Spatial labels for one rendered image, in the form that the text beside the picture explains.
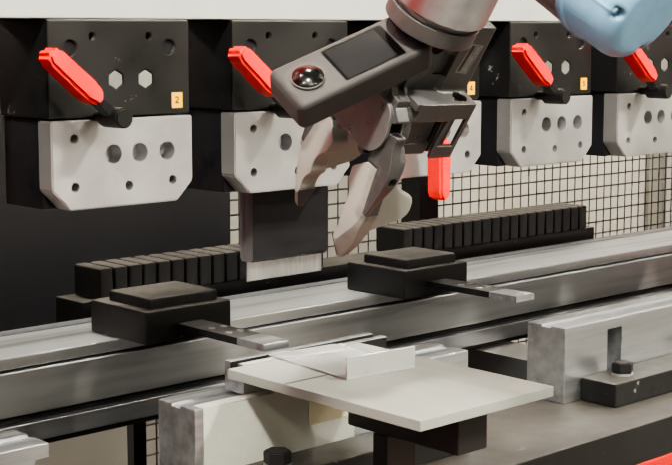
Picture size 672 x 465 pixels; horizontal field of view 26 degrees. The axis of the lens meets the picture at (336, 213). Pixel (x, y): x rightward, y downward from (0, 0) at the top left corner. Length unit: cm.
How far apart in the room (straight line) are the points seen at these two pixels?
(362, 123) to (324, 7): 37
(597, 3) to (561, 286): 128
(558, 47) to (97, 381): 65
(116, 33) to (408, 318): 80
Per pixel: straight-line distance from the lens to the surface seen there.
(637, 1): 96
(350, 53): 107
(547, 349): 182
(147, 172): 132
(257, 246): 145
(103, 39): 129
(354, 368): 139
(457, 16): 105
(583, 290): 225
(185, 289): 168
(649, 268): 238
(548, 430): 170
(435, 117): 111
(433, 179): 153
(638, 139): 185
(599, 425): 173
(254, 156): 140
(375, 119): 110
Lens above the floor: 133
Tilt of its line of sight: 7 degrees down
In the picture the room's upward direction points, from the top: straight up
